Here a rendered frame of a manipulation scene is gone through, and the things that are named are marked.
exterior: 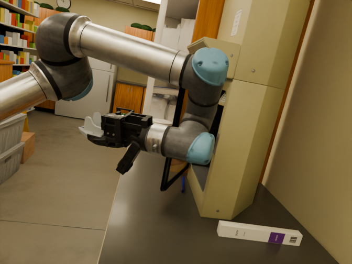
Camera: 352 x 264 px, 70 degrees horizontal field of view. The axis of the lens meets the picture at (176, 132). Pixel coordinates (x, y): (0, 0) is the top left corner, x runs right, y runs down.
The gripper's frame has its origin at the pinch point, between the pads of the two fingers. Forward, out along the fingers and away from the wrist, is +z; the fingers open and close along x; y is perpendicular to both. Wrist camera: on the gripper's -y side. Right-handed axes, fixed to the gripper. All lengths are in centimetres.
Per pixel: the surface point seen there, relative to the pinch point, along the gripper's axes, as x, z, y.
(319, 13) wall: -83, -61, 33
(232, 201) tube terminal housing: -21, -41, -27
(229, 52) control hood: -26.5, -32.7, 20.7
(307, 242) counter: -22, -67, -36
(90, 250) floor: -55, 55, -133
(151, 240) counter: 4.6, -22.5, -27.1
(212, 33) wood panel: -63, -20, 24
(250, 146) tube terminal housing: -26, -43, -8
